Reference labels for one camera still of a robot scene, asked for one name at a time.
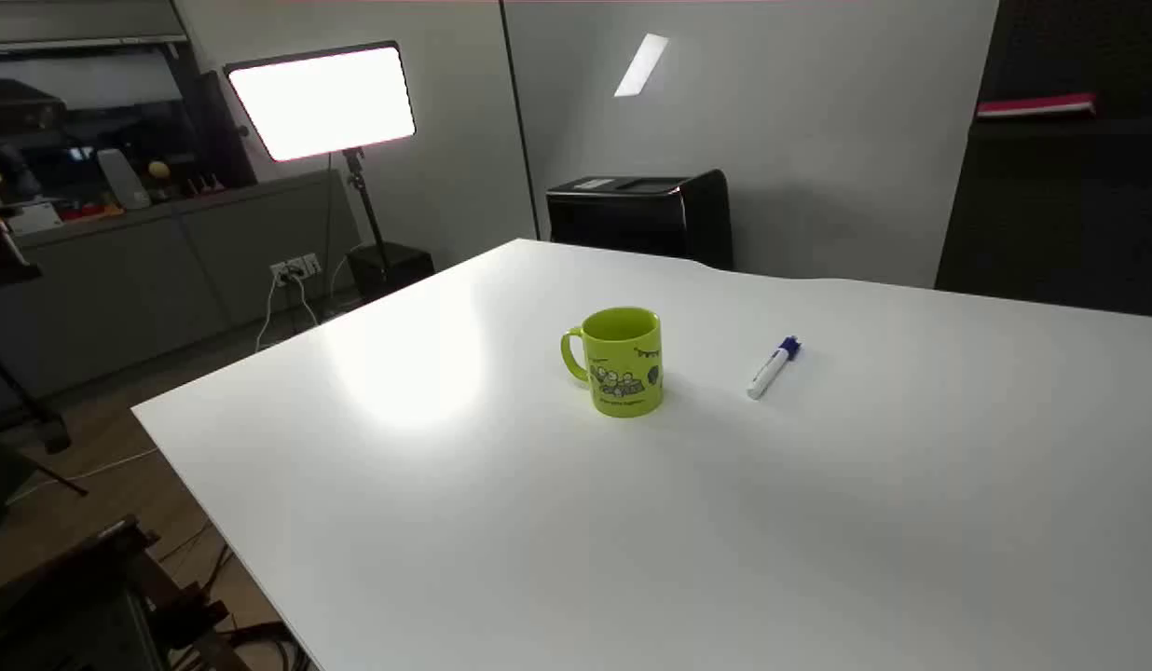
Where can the bright studio light panel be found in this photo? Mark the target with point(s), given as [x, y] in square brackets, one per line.
[321, 102]

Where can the grey low counter cabinet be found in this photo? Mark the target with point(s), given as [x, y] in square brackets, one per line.
[140, 291]

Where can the white marker with blue cap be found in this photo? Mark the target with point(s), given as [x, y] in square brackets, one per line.
[771, 365]

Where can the black light stand pole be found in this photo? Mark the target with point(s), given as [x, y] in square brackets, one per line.
[365, 208]

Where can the lime green mug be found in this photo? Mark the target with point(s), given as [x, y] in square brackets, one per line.
[611, 363]

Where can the black computer case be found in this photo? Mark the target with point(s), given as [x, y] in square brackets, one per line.
[642, 213]

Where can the black equipment frame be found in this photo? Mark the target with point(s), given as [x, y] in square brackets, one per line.
[90, 608]

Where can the black light stand base box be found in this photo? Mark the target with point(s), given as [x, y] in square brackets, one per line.
[390, 265]

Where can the pink book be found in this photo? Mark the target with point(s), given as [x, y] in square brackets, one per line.
[1032, 106]

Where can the white wall power outlet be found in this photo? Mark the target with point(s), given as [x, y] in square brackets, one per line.
[297, 265]

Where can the black tripod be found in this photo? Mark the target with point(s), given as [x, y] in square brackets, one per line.
[13, 375]

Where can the dark tall cabinet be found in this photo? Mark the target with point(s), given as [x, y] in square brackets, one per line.
[1060, 198]

